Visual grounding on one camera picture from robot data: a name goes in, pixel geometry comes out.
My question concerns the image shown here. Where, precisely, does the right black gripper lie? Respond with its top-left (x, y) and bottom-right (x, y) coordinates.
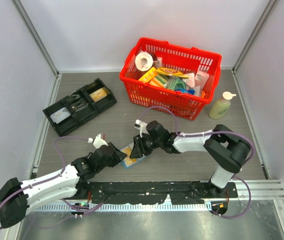
top-left (130, 132), bottom-right (162, 159)

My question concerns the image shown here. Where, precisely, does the blue leather card holder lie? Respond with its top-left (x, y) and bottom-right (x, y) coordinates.
top-left (121, 143), bottom-right (147, 169)

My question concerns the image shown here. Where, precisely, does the gold VIP credit card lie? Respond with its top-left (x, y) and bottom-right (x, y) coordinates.
top-left (121, 146), bottom-right (132, 157)

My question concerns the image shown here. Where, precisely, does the dark brown credit card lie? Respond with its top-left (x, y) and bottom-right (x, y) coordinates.
top-left (69, 98), bottom-right (88, 112)

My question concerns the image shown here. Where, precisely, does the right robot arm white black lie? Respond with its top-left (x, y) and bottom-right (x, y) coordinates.
top-left (130, 120), bottom-right (255, 198)

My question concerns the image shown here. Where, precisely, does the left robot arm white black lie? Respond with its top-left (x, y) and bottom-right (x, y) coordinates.
top-left (0, 142), bottom-right (127, 230)

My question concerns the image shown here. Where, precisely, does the white card in tray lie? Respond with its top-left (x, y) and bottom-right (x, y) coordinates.
top-left (50, 107), bottom-right (71, 124)

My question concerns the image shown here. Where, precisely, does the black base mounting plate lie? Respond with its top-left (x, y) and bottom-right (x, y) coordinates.
top-left (76, 180), bottom-right (238, 205)

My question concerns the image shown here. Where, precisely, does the black compartment tray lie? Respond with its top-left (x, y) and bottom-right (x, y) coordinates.
top-left (43, 78), bottom-right (117, 137)

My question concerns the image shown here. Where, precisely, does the yellow orange box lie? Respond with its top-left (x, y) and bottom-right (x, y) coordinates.
top-left (138, 67), bottom-right (168, 88)

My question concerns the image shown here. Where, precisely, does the green patterned packet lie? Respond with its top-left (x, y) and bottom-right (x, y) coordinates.
top-left (164, 76), bottom-right (195, 95)

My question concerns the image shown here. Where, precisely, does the red plastic shopping basket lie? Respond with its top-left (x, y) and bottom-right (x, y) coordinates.
top-left (119, 37), bottom-right (222, 120)

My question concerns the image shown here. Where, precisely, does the yellow chips bag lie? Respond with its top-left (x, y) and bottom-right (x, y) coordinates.
top-left (155, 67), bottom-right (189, 79)

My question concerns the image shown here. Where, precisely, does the white tape roll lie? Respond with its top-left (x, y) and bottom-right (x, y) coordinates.
top-left (135, 51), bottom-right (154, 72)

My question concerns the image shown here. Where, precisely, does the green lotion bottle white cap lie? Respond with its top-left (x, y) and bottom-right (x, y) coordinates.
top-left (209, 91), bottom-right (237, 120)

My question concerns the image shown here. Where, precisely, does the pink white packet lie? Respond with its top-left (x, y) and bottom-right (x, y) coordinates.
top-left (194, 70), bottom-right (210, 88)

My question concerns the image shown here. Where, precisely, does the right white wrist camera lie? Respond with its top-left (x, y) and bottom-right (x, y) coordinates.
top-left (134, 119), bottom-right (149, 137)

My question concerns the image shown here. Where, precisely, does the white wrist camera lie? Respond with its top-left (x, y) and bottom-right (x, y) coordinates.
top-left (87, 133), bottom-right (108, 149)
top-left (134, 119), bottom-right (149, 137)

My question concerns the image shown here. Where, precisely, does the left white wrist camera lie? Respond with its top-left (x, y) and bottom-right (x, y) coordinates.
top-left (87, 133), bottom-right (108, 149)

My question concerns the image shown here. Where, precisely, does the white slotted cable duct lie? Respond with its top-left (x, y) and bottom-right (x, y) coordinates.
top-left (35, 201), bottom-right (212, 212)

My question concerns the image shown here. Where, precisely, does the aluminium frame rail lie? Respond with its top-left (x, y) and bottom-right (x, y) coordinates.
top-left (231, 180), bottom-right (284, 199)

